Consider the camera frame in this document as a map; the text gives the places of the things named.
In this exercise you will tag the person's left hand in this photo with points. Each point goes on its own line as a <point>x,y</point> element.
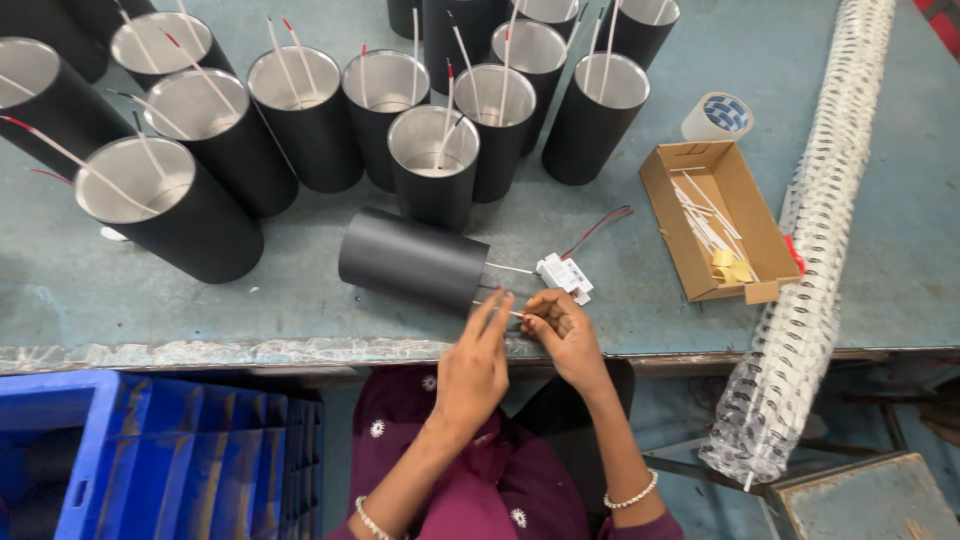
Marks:
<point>471,375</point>

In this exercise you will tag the person's right hand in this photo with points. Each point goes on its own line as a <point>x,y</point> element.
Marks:
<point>574,349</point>

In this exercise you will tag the person's left fingers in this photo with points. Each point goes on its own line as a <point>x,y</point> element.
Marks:
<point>491,315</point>

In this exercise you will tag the person's right fingers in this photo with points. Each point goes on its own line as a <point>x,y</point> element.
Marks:
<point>546,311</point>

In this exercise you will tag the white LED driver block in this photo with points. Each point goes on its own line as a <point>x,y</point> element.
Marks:
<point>562,276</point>

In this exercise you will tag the black cylinder lamp housing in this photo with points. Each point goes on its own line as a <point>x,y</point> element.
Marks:
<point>405,259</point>

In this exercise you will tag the purple embroidered dress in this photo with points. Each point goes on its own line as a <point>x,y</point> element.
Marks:
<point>480,487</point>

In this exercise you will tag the yellow tape pieces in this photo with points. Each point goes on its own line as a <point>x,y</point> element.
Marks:
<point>731,268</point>

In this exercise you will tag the open cardboard box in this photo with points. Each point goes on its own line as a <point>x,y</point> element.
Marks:
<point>739,195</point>

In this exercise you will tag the clear tape roll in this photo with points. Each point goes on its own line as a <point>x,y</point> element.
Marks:
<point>718,116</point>

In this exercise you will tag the long plastic-wrapped parts roll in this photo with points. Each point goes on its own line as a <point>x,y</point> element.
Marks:
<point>817,247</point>

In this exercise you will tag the group of upright black tubes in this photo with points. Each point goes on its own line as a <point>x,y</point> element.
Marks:
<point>210,247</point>

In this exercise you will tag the grey metal stool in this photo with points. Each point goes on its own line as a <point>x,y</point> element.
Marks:
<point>862,502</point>

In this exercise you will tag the blue plastic crate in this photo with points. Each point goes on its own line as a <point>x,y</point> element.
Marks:
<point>150,457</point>

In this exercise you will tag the small white scrap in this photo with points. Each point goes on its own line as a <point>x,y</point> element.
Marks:
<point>113,234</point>

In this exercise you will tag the red metal frame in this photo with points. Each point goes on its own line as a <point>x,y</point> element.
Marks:
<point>941,22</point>

